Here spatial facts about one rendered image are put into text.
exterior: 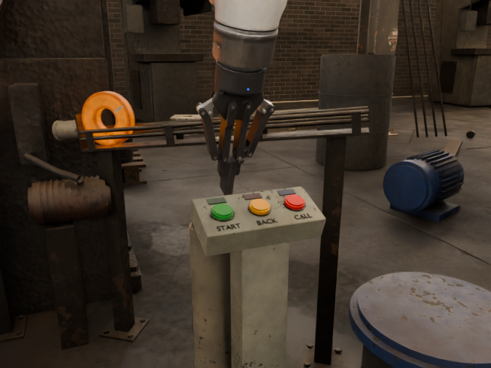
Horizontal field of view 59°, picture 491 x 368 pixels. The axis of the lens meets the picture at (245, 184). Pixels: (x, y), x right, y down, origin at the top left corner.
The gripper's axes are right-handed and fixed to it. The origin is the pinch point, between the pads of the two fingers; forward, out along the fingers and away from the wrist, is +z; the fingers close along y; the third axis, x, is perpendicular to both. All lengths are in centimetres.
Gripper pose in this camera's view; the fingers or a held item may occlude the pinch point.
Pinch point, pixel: (227, 174)
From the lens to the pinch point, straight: 75.7
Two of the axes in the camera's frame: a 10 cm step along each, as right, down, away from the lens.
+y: -9.3, 1.0, -3.4
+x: 3.4, 5.8, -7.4
